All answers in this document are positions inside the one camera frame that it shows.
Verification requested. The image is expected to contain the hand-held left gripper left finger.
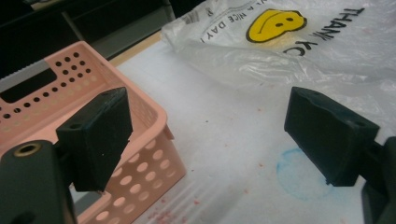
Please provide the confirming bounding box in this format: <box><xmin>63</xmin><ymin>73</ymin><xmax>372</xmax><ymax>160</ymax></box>
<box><xmin>55</xmin><ymin>86</ymin><xmax>134</xmax><ymax>192</ymax></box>

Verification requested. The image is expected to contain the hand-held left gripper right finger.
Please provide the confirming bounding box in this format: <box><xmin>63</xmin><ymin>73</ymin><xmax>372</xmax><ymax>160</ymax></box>
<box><xmin>283</xmin><ymin>86</ymin><xmax>381</xmax><ymax>188</ymax></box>

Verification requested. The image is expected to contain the pink perforated plastic basket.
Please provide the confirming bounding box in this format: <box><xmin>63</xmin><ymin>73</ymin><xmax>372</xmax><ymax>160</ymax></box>
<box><xmin>0</xmin><ymin>40</ymin><xmax>188</xmax><ymax>224</ymax></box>

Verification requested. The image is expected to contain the clear plastic bag yellow face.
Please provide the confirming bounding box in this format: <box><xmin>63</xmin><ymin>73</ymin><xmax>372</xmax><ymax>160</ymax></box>
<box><xmin>161</xmin><ymin>0</ymin><xmax>396</xmax><ymax>133</ymax></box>

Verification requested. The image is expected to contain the white table sheet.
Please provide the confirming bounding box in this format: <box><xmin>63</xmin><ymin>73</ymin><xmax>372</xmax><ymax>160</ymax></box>
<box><xmin>69</xmin><ymin>40</ymin><xmax>396</xmax><ymax>224</ymax></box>

